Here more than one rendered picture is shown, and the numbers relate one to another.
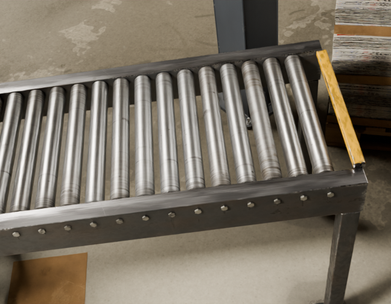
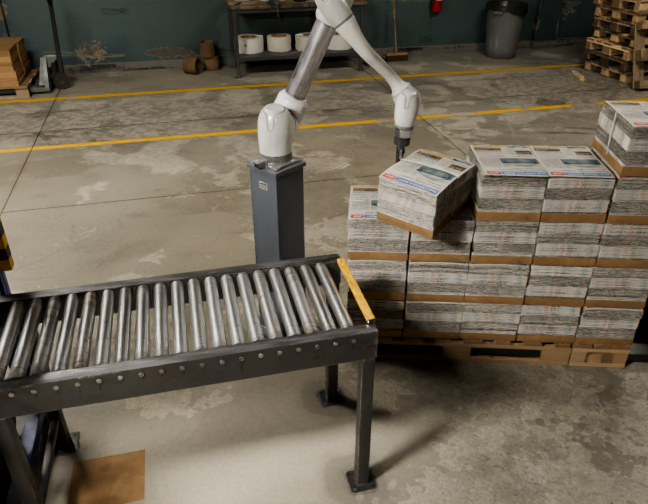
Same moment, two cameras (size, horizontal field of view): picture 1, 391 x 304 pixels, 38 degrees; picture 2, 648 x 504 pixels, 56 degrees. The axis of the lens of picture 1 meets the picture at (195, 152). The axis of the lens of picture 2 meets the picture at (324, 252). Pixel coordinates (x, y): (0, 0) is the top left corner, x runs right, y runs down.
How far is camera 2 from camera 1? 0.82 m
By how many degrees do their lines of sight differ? 23
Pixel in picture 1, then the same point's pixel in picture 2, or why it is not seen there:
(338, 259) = (362, 407)
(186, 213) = (252, 358)
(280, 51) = (311, 260)
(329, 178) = (352, 330)
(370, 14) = (372, 243)
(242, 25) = (278, 256)
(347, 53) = (358, 274)
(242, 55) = (284, 263)
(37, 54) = not seen: hidden behind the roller
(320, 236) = (348, 422)
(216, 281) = (263, 462)
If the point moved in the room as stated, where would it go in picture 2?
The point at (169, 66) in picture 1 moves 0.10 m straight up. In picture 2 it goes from (231, 270) to (229, 249)
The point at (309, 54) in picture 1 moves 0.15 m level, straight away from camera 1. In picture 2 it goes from (332, 262) to (331, 244)
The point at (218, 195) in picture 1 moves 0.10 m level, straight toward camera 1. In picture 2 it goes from (275, 343) to (280, 362)
